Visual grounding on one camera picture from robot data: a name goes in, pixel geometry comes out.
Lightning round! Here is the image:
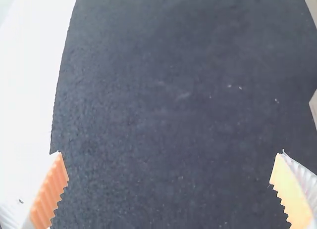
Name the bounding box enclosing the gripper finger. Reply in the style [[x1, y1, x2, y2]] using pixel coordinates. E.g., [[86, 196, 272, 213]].
[[269, 149, 317, 229], [0, 151, 69, 229]]

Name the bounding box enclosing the black mat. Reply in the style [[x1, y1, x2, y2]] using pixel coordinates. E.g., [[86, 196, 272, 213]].
[[49, 0, 317, 229]]

